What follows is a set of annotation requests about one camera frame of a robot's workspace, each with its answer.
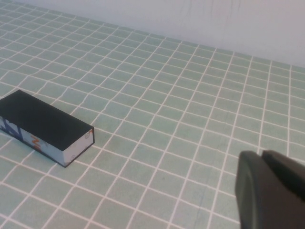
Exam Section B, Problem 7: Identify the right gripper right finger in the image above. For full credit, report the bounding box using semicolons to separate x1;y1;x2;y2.
261;149;305;204

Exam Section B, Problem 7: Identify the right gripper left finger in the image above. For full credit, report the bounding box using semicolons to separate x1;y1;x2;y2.
234;150;305;229

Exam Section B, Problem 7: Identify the black glasses case blue print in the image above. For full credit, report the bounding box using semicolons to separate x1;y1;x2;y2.
0;89;95;168

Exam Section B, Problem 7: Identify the green white-checked tablecloth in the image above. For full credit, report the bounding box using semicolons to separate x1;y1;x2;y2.
0;0;305;229

